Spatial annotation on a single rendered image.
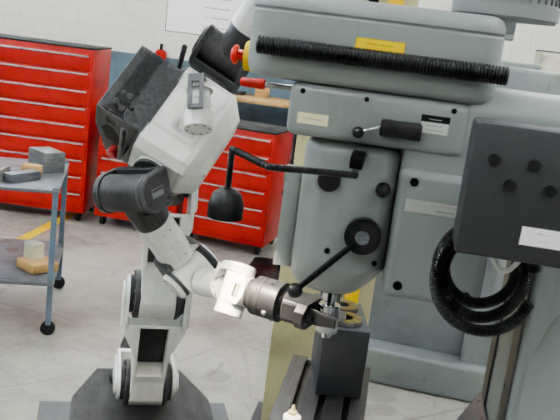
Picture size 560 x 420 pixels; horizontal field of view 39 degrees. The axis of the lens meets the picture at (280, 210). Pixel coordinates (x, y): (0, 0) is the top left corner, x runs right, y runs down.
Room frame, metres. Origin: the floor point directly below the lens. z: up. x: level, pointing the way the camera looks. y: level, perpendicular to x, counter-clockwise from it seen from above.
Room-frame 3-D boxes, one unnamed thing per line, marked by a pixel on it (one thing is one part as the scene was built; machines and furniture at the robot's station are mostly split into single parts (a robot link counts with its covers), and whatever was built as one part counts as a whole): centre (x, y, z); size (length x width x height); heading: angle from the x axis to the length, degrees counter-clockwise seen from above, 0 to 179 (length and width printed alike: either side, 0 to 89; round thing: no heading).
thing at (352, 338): (2.03, -0.21, 1.00); 0.22 x 0.12 x 0.20; 2
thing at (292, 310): (1.64, -0.05, 1.24); 0.13 x 0.12 x 0.10; 154
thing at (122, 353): (2.37, 0.37, 0.68); 0.21 x 0.20 x 0.13; 14
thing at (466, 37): (1.60, -0.14, 1.81); 0.47 x 0.26 x 0.16; 82
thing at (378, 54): (1.45, -0.14, 1.79); 0.45 x 0.04 x 0.04; 82
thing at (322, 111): (1.60, -0.17, 1.68); 0.34 x 0.24 x 0.10; 82
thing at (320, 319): (1.58, -0.12, 1.24); 0.06 x 0.02 x 0.03; 64
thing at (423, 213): (1.58, -0.32, 1.47); 0.24 x 0.19 x 0.26; 172
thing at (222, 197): (1.56, 0.11, 1.47); 0.07 x 0.07 x 0.06
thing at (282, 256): (1.62, -0.02, 1.45); 0.04 x 0.04 x 0.21; 82
